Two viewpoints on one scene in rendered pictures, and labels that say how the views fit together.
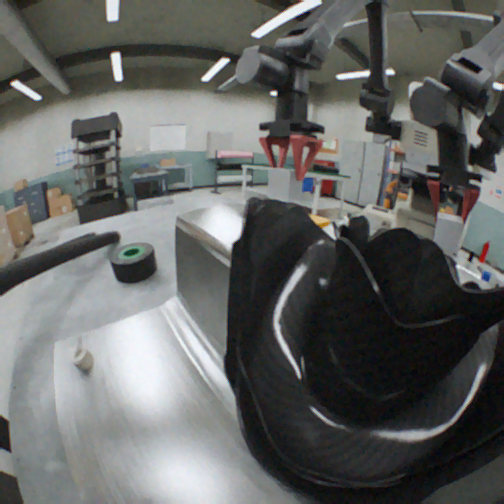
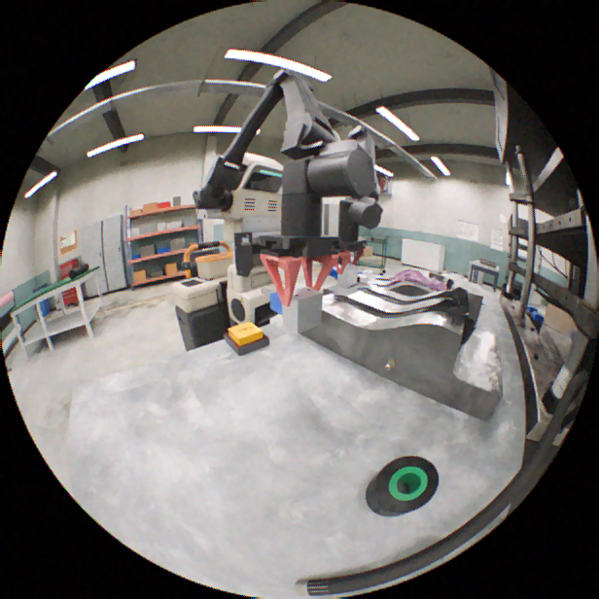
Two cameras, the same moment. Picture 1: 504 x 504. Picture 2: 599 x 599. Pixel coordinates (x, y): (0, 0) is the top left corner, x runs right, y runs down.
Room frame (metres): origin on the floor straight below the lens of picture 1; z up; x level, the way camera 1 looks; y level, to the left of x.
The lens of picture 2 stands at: (0.36, 0.23, 1.05)
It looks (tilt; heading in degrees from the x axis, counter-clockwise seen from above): 20 degrees down; 270
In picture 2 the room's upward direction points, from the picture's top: straight up
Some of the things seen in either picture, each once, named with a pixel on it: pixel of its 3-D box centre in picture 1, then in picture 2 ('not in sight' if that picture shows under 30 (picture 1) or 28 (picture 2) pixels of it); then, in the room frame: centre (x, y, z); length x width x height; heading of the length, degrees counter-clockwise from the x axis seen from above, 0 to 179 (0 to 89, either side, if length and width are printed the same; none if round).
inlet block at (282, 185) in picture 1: (301, 183); (283, 299); (0.38, -0.09, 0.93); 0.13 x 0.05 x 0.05; 130
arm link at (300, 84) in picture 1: (289, 82); (305, 181); (0.35, -0.05, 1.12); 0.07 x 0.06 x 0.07; 130
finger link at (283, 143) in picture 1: (284, 152); (293, 272); (0.36, -0.05, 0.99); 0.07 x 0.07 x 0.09; 41
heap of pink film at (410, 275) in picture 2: not in sight; (418, 278); (-0.10, -0.42, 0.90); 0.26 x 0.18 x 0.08; 148
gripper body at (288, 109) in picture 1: (291, 114); (301, 222); (0.35, -0.05, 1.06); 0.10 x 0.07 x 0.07; 41
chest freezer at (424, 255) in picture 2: not in sight; (423, 255); (-4.05, -5.88, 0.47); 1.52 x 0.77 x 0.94; 123
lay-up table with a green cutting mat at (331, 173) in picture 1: (289, 183); (52, 310); (4.44, -0.76, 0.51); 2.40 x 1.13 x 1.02; 37
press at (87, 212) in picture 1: (101, 169); not in sight; (3.40, 3.26, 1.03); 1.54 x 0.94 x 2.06; 33
